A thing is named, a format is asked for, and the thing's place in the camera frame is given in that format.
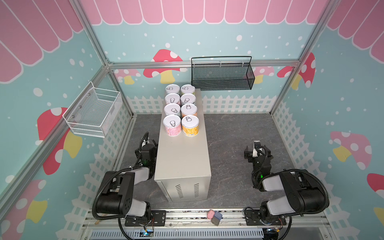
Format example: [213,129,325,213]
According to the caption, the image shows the teal label can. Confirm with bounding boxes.
[165,84,180,95]
[164,103,182,117]

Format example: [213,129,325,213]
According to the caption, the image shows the orange pink label can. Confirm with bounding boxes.
[181,104,198,118]

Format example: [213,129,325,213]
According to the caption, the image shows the green label can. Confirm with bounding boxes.
[180,84,196,95]

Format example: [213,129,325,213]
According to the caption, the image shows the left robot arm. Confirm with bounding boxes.
[92,144,158,227]

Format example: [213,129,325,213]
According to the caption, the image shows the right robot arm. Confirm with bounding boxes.
[244,141,330,226]

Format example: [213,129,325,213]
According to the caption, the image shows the grey metal cabinet counter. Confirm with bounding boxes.
[154,89,212,202]

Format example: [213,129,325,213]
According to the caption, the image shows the pink blue grey erasers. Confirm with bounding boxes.
[207,210,223,226]

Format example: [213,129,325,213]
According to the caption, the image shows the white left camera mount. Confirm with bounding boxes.
[140,132,149,147]

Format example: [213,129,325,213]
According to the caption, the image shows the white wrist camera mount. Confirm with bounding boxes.
[253,141,263,158]

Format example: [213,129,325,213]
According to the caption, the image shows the white wire wall basket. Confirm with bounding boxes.
[63,82,123,138]

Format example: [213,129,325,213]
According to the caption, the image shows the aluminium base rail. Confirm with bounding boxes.
[78,208,337,240]

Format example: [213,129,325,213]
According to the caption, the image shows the black mesh wall basket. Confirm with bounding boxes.
[191,56,255,91]

